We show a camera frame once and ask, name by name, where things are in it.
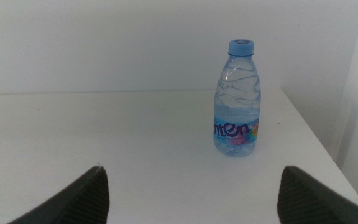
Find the clear water bottle blue cap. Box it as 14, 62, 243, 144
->
213, 39, 262, 157

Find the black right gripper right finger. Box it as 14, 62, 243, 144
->
277, 165, 358, 224

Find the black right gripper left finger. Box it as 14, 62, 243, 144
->
7, 166, 110, 224

